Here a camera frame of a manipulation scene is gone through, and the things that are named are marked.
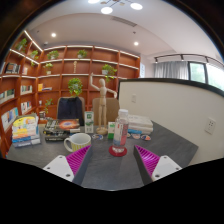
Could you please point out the window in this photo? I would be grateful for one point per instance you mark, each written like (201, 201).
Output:
(208, 75)

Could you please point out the ceiling air vent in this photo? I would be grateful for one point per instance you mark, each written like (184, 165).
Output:
(124, 21)

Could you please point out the tan chair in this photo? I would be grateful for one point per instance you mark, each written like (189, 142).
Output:
(111, 110)

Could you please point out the round printed sticker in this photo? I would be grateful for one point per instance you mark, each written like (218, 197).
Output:
(97, 136)

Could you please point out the wooden shelf unit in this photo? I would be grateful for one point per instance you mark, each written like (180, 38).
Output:
(60, 70)

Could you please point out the flat round red coaster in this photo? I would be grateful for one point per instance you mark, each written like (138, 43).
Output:
(111, 152)

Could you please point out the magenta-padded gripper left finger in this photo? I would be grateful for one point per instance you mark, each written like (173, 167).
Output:
(60, 166)

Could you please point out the clear plastic water bottle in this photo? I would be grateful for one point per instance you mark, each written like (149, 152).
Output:
(120, 133)

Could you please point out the recessed ceiling spotlight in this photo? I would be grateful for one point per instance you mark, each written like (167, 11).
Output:
(53, 34)
(136, 43)

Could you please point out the grey window curtain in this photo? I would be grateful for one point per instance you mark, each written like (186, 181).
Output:
(170, 70)

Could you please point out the colourful book stack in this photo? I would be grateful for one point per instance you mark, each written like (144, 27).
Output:
(26, 131)

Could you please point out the green white drink carton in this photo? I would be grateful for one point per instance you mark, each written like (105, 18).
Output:
(89, 121)

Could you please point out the wooden artist mannequin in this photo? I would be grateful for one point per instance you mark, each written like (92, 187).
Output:
(102, 103)

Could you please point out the yellow striped white mug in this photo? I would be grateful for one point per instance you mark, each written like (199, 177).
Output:
(78, 141)

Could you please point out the branching ceiling lamp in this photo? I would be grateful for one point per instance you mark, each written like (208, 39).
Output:
(113, 6)

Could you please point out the white wall socket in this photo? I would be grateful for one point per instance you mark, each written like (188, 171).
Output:
(210, 125)
(133, 98)

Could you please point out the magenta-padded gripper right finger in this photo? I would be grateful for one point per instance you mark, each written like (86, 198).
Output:
(165, 166)

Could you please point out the dark blue chair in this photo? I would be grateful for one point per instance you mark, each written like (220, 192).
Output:
(70, 110)

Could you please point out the stack of white packages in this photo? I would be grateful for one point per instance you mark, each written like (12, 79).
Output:
(141, 124)

